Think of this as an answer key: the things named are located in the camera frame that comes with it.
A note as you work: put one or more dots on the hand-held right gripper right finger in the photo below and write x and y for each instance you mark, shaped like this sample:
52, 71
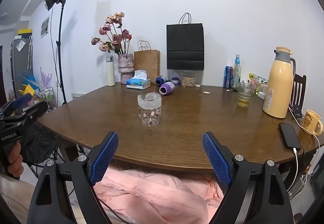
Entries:
216, 157

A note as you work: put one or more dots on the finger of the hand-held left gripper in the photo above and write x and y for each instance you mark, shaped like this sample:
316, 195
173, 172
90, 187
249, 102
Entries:
22, 101
38, 109

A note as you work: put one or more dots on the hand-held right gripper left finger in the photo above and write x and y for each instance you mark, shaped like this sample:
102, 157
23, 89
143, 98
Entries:
105, 157

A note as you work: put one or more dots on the clear glass jar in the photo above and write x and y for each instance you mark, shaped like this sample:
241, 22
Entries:
149, 112

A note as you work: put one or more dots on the person's left forearm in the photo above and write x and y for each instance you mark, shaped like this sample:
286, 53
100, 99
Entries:
14, 198

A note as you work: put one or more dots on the light purple cup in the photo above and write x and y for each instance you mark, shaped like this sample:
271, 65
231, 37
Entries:
167, 88

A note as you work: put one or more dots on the person's left hand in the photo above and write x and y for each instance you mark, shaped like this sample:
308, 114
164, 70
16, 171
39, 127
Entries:
15, 160

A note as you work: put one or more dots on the blue and yellow cleaning tools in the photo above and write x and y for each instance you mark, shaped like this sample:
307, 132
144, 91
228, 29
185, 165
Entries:
27, 85

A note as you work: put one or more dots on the black cloth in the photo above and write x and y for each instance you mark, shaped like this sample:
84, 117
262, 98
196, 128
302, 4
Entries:
40, 140

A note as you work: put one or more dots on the grey refrigerator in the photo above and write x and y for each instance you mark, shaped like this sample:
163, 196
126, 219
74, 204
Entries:
21, 62

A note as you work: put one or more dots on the pink blanket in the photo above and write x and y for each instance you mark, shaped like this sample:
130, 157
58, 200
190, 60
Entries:
157, 193

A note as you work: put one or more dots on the glass with yellow drink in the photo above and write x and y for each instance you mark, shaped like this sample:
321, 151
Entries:
244, 98

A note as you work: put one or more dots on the yellow box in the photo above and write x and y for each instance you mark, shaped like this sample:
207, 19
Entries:
25, 32

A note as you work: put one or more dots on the black smartphone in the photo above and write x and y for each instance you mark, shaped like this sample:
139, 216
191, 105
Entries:
289, 136

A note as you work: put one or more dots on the blue tissue box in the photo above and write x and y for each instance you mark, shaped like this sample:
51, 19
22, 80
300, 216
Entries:
138, 83

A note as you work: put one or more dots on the blue drink can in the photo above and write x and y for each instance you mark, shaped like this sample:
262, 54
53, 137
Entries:
227, 77

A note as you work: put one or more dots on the white thermos bottle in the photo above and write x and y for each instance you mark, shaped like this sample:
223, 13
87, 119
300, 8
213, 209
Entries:
110, 72

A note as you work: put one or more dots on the clear snack container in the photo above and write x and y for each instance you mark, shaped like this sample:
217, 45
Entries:
188, 79

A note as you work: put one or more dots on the pile of snack packets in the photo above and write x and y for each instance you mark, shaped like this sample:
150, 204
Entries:
259, 85

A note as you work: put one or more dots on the clear glass bottle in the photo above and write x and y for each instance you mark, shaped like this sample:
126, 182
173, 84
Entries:
237, 74

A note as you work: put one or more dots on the small purple lid jar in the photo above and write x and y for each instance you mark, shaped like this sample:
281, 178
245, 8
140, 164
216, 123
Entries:
175, 80

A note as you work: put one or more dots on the pink ribbed vase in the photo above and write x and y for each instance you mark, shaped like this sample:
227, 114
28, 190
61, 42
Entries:
126, 68

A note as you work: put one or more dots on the blue white container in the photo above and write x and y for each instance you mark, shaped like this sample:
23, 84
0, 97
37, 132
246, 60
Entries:
160, 81

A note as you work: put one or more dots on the yellow thermos jug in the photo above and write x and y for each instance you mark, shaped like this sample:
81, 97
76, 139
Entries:
277, 82

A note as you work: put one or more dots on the yellow bear mug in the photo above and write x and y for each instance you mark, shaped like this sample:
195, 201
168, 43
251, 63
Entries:
310, 122

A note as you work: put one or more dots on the dried pink flowers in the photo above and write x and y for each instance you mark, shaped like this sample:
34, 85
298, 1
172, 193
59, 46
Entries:
114, 38

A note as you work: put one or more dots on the brown paper bag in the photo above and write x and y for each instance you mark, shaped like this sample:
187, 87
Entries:
148, 62

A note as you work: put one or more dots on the dark wooden chair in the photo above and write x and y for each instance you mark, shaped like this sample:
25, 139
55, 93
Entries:
298, 90

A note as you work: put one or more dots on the black paper bag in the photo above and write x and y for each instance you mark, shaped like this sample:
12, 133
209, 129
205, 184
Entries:
185, 47

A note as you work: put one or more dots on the grey wall panel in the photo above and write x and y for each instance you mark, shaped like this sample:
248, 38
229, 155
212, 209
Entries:
45, 27

